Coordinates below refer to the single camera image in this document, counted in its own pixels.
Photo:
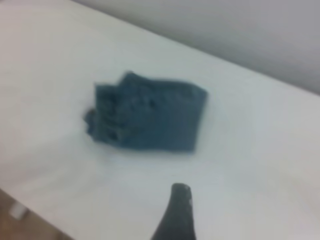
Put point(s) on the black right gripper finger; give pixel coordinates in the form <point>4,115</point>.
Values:
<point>177,217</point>

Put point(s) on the blue denim pants basketball print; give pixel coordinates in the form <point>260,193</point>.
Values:
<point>155,115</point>

